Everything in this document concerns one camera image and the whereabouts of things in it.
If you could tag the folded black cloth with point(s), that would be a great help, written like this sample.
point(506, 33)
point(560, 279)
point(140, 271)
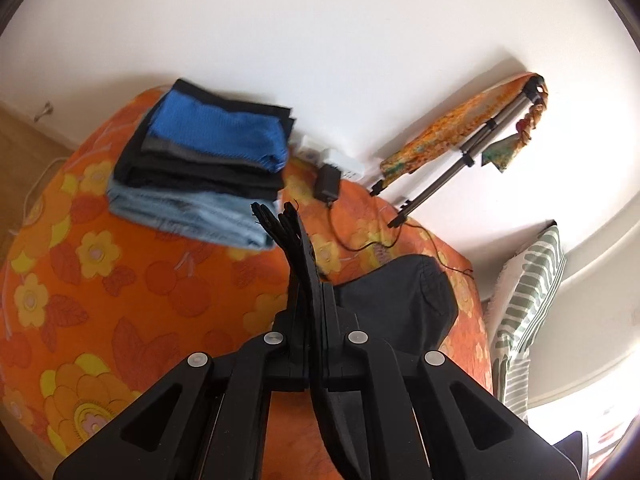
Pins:
point(200, 177)

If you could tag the metal door stop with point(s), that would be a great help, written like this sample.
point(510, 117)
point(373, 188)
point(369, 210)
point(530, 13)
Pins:
point(46, 109)

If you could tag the white power strip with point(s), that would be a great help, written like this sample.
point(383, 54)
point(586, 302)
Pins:
point(347, 162)

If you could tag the silver tripod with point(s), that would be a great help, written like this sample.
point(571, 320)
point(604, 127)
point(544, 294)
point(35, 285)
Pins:
point(450, 172)

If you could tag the black pants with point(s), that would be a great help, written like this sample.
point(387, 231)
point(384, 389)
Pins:
point(400, 300)

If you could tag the small white socket adapter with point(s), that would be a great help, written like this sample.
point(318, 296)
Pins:
point(309, 150)

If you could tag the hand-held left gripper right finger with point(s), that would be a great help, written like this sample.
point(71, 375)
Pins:
point(332, 355)

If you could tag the folded light blue jeans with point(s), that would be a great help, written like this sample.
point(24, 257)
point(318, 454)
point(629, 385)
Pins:
point(200, 215)

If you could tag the orange patterned scarf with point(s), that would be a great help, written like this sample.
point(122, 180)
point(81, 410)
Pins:
point(440, 135)

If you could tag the orange floral bed sheet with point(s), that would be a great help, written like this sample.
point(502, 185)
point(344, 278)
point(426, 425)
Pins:
point(125, 285)

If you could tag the blue knit cloth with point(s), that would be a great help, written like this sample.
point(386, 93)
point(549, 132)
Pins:
point(215, 130)

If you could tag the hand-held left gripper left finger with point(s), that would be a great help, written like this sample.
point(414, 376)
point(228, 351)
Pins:
point(297, 350)

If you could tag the black power adapter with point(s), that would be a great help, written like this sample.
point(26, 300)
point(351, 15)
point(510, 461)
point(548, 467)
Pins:
point(327, 182)

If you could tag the green striped white pillow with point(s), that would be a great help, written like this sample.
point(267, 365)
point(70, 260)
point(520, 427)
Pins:
point(530, 280)

